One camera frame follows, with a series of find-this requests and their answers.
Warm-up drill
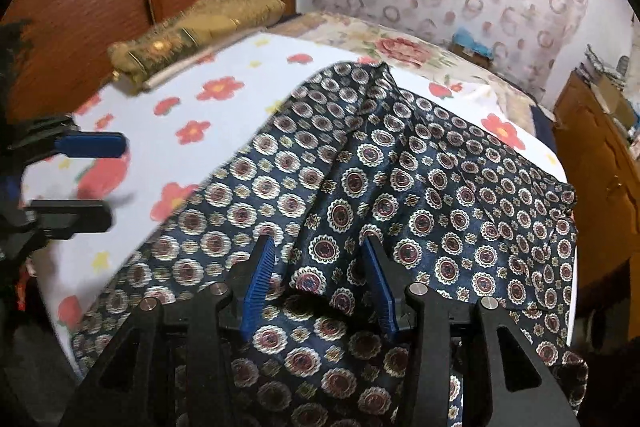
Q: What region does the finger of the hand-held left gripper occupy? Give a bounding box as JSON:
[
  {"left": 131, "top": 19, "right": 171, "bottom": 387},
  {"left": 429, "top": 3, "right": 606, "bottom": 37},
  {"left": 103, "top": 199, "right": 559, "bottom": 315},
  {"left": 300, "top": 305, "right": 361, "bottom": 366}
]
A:
[
  {"left": 27, "top": 201, "right": 114, "bottom": 239},
  {"left": 54, "top": 132, "right": 129, "bottom": 159}
]

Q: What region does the stack of papers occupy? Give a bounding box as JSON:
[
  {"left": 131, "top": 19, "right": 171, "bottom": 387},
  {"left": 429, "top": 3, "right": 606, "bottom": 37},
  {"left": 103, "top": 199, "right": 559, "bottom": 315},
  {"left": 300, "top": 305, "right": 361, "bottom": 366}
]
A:
[{"left": 581, "top": 44, "right": 632, "bottom": 84}]

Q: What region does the gold embroidered pillow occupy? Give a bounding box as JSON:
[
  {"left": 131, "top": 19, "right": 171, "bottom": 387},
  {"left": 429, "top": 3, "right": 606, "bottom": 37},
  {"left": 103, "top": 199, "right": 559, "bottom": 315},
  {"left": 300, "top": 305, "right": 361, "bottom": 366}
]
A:
[{"left": 107, "top": 0, "right": 287, "bottom": 96}]

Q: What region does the navy medallion print robe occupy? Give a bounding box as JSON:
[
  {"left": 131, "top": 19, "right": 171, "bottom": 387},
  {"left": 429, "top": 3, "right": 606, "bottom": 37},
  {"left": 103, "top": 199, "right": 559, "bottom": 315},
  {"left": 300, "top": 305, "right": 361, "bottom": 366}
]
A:
[{"left": 70, "top": 62, "right": 590, "bottom": 427}]

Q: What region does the wooden low cabinet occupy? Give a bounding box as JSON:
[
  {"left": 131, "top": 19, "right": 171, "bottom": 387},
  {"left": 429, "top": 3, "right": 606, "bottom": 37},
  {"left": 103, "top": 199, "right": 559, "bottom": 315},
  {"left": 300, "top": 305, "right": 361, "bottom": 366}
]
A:
[{"left": 552, "top": 72, "right": 640, "bottom": 324}]

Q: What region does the white red-flower bed sheet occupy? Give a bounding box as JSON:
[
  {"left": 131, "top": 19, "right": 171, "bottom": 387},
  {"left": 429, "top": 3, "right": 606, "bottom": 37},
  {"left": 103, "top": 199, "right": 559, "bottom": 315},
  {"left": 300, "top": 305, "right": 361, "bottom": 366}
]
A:
[{"left": 22, "top": 32, "right": 562, "bottom": 383}]

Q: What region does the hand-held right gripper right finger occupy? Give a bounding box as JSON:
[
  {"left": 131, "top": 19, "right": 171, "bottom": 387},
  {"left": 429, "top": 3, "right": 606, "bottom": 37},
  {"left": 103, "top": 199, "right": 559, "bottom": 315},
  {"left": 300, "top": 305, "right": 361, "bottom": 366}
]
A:
[{"left": 361, "top": 234, "right": 582, "bottom": 427}]

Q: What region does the cardboard box with blue cloth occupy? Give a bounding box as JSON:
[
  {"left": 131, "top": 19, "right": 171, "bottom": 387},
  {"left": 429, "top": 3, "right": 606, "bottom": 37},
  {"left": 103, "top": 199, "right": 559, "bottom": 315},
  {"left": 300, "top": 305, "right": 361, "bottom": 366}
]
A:
[{"left": 450, "top": 28, "right": 497, "bottom": 60}]

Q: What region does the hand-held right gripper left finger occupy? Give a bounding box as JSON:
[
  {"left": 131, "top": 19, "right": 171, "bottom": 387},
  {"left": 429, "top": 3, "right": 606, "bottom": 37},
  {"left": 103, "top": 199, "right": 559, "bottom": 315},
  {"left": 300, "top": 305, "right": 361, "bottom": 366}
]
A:
[{"left": 59, "top": 234, "right": 277, "bottom": 427}]

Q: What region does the cream floral quilt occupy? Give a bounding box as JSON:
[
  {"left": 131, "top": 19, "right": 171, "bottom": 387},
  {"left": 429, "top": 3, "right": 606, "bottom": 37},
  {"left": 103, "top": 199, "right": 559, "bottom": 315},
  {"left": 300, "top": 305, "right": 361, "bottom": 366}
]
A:
[{"left": 280, "top": 11, "right": 537, "bottom": 128}]

